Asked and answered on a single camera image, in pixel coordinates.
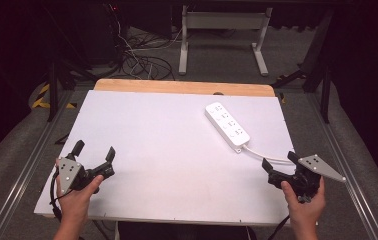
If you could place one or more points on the black metal stand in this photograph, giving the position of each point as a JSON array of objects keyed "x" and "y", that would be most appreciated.
[
  {"x": 325, "y": 96},
  {"x": 53, "y": 90}
]

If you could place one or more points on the aluminium floor rail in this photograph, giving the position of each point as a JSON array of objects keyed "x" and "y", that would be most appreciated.
[
  {"x": 340, "y": 166},
  {"x": 27, "y": 170}
]

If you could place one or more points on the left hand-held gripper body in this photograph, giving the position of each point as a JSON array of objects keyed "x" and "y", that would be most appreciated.
[{"x": 68, "y": 173}]

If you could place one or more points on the white metal desk frame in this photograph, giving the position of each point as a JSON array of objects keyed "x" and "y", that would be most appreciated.
[{"x": 223, "y": 20}]

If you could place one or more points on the white table cover board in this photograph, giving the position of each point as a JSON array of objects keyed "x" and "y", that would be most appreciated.
[{"x": 163, "y": 160}]

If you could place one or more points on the white power strip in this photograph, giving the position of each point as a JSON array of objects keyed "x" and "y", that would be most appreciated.
[{"x": 227, "y": 126}]

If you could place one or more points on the person's right hand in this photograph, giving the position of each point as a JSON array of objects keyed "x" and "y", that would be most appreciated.
[{"x": 307, "y": 211}]

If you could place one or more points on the person's left hand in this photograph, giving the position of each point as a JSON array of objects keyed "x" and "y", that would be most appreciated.
[{"x": 73, "y": 205}]

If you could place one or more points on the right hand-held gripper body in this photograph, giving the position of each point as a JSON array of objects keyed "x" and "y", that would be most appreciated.
[{"x": 305, "y": 181}]

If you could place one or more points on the yellow black hazard tape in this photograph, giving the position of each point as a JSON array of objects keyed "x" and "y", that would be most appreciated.
[{"x": 40, "y": 103}]

